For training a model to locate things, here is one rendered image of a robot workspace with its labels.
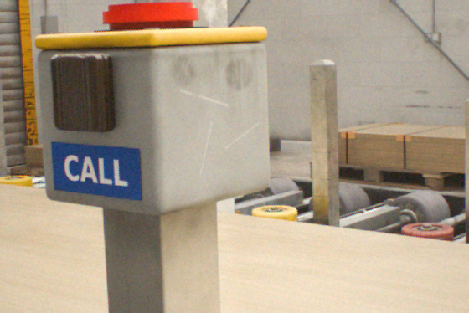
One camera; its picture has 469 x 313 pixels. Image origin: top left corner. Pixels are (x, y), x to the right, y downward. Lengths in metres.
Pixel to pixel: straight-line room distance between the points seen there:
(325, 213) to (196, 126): 1.32
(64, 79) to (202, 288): 0.11
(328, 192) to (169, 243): 1.29
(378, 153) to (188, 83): 6.89
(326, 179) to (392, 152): 5.52
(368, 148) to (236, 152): 6.91
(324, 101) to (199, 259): 1.26
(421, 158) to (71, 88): 6.71
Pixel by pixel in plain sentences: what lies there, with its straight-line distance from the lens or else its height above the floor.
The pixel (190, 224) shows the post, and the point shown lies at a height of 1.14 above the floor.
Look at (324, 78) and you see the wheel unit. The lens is 1.63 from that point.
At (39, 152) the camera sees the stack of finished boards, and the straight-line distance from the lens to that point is 7.93.
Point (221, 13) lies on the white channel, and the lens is 1.64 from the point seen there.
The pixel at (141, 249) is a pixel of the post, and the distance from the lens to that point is 0.38.
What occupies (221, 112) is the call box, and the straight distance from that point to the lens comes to 0.37.
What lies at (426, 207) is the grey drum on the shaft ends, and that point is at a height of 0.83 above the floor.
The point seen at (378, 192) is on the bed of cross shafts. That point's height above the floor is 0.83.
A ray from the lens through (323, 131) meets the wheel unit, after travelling 1.64.
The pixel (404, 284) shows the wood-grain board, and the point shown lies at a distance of 1.17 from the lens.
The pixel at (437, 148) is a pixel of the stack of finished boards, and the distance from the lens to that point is 6.96.
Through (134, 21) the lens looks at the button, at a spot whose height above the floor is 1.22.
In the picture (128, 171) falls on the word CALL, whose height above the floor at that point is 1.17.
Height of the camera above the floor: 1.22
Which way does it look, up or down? 8 degrees down
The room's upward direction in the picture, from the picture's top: 2 degrees counter-clockwise
